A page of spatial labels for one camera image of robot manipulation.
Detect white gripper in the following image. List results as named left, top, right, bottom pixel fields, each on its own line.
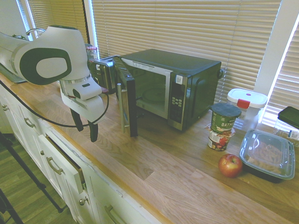
left=60, top=89, right=105, bottom=143

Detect black stainless microwave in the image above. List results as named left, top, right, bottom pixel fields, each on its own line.
left=119, top=48, right=222, bottom=132

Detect white open drawer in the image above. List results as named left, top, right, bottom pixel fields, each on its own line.
left=38, top=133, right=86, bottom=195

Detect stainless steel toaster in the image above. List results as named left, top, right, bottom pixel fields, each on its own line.
left=88, top=58, right=117, bottom=94

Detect white kitchen cabinet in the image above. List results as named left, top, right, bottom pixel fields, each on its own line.
left=0, top=80, right=172, bottom=224

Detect glass jar red lid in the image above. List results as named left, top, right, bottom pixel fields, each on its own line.
left=85, top=46, right=99, bottom=62

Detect steel sink rim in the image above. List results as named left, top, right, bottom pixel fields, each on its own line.
left=0, top=62, right=27, bottom=84

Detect silver faucet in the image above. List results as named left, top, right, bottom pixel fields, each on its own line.
left=25, top=28, right=47, bottom=36

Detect narrow beige window blinds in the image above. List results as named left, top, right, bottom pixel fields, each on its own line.
left=27, top=0, right=89, bottom=43

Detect red white oatmeal cup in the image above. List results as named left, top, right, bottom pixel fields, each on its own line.
left=205, top=124, right=236, bottom=152

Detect green oatmeal cup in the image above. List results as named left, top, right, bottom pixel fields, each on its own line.
left=210, top=103, right=242, bottom=134

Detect wide beige window blinds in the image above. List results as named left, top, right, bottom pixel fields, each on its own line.
left=92, top=0, right=282, bottom=113

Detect red apple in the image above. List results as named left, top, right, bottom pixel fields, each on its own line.
left=218, top=153, right=244, bottom=179

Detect clear container white red lid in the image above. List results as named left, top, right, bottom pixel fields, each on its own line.
left=227, top=88, right=268, bottom=130

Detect black tray clear lid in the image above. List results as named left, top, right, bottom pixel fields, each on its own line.
left=239, top=129, right=296, bottom=183

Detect clear plastic package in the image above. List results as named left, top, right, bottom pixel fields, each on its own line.
left=273, top=125, right=299, bottom=142

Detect black flat container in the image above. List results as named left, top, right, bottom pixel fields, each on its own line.
left=278, top=106, right=299, bottom=130

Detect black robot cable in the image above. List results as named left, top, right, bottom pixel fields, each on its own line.
left=0, top=77, right=110, bottom=128

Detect microwave door with handle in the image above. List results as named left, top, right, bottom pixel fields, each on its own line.
left=113, top=57, right=139, bottom=138

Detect silver bar drawer handle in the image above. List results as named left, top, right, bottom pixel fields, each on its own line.
left=46, top=156, right=64, bottom=175
left=24, top=117, right=36, bottom=129

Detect black camera tripod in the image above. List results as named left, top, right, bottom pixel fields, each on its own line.
left=0, top=130, right=64, bottom=224

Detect beige blinds white frame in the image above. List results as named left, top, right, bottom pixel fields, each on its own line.
left=261, top=22, right=299, bottom=128

